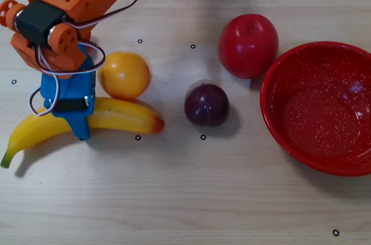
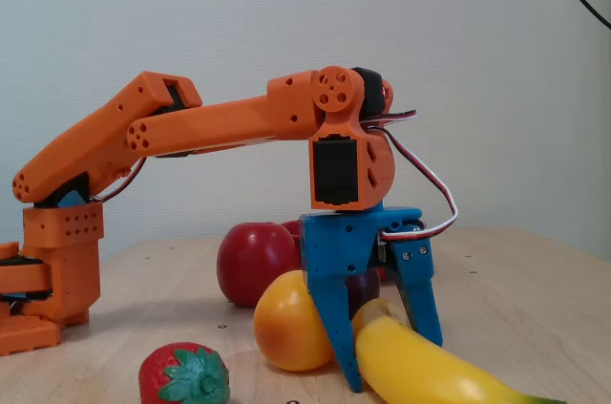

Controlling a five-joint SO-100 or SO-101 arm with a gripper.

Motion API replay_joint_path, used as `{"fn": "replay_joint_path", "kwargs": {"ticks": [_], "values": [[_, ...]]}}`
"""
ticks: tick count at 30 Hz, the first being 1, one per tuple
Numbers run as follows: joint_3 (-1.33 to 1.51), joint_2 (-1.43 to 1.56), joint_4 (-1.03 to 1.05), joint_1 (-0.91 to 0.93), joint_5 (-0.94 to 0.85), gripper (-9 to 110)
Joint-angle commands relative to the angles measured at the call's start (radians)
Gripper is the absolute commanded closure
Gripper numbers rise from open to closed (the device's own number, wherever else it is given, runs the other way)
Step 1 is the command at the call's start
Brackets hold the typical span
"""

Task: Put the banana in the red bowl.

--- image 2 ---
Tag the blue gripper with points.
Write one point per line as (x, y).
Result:
(341, 244)

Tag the yellow toy banana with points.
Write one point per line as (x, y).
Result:
(420, 366)

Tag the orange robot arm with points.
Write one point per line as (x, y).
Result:
(215, 122)

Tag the red speckled bowl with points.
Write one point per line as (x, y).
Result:
(291, 227)

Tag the dark purple toy plum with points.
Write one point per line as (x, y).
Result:
(365, 289)

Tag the toy orange fruit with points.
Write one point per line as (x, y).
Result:
(286, 327)

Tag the red toy apple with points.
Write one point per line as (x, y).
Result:
(258, 261)

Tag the red toy strawberry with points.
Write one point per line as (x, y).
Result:
(162, 375)

